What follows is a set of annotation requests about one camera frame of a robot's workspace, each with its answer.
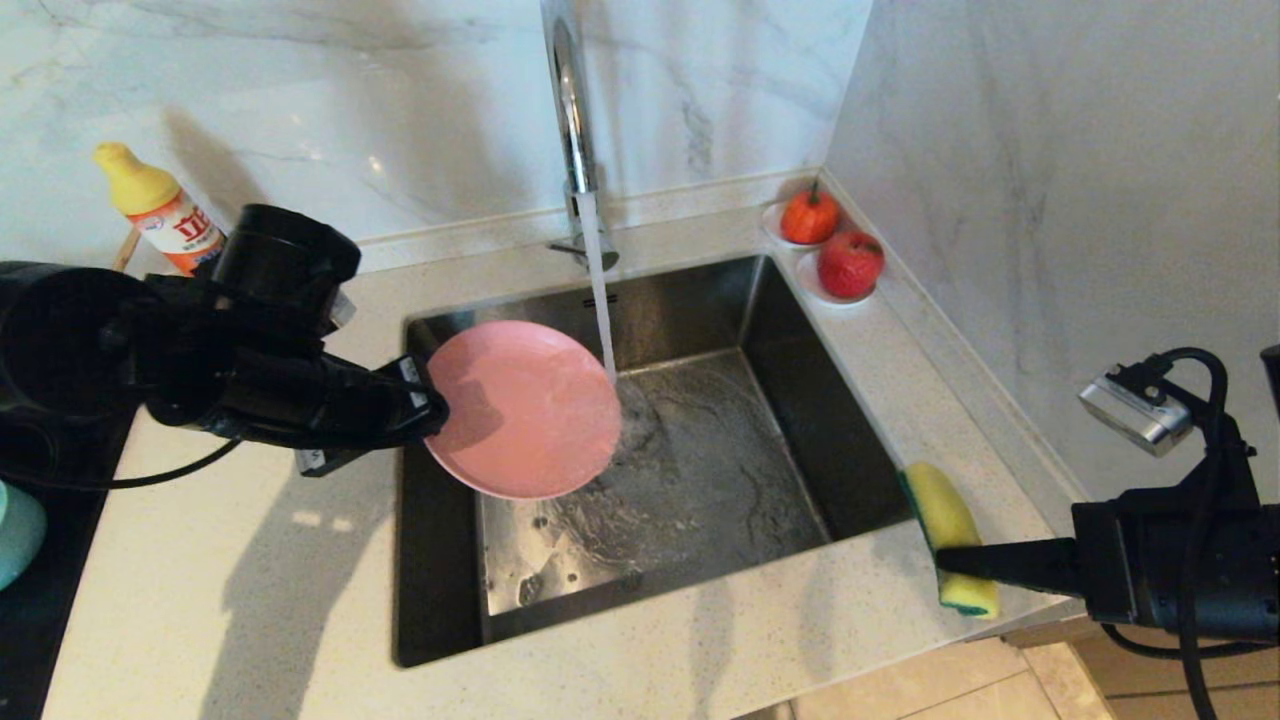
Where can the yellow-capped orange dish soap bottle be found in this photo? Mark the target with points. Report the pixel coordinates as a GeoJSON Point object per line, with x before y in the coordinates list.
{"type": "Point", "coordinates": [140, 185]}

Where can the red apple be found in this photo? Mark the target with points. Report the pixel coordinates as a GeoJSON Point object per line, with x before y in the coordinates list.
{"type": "Point", "coordinates": [851, 264]}

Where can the small white dish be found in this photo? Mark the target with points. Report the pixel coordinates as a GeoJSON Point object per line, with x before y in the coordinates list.
{"type": "Point", "coordinates": [769, 226]}
{"type": "Point", "coordinates": [806, 278]}

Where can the wooden chopstick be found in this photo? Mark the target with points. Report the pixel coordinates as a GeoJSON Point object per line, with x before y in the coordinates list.
{"type": "Point", "coordinates": [123, 250]}

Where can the stainless steel sink basin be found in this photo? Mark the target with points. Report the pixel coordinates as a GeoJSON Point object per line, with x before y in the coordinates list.
{"type": "Point", "coordinates": [780, 400]}

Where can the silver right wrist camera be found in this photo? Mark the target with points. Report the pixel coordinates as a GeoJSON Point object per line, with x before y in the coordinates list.
{"type": "Point", "coordinates": [1135, 415]}

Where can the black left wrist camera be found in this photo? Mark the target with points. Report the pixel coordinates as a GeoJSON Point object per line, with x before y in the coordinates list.
{"type": "Point", "coordinates": [340, 308]}

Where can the teal bowl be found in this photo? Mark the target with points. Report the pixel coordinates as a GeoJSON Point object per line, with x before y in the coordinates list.
{"type": "Point", "coordinates": [20, 535]}

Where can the wooden cabinet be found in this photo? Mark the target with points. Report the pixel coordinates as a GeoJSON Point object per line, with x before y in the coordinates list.
{"type": "Point", "coordinates": [1180, 670]}

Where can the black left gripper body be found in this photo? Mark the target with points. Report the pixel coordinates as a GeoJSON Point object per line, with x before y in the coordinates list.
{"type": "Point", "coordinates": [300, 400]}

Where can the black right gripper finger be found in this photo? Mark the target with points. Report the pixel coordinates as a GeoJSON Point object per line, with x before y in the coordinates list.
{"type": "Point", "coordinates": [1020, 565]}

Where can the chrome kitchen faucet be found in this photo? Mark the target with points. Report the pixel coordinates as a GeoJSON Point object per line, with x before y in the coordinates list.
{"type": "Point", "coordinates": [572, 120]}

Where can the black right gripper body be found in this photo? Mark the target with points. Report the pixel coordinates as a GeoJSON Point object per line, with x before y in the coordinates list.
{"type": "Point", "coordinates": [1200, 560]}

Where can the pink plate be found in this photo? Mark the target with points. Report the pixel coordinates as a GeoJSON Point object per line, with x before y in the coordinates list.
{"type": "Point", "coordinates": [520, 410]}

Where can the orange persimmon fruit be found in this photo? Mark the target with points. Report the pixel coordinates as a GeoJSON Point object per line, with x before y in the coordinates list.
{"type": "Point", "coordinates": [810, 217]}

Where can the black induction cooktop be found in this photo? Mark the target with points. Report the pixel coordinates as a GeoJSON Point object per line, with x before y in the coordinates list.
{"type": "Point", "coordinates": [40, 640]}

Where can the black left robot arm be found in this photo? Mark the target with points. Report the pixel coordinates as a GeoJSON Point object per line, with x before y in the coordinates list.
{"type": "Point", "coordinates": [60, 340]}

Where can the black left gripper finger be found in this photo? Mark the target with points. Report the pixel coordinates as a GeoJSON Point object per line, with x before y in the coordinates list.
{"type": "Point", "coordinates": [425, 410]}

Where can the yellow sponge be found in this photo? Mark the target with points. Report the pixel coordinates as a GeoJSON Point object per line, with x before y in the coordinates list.
{"type": "Point", "coordinates": [945, 510]}

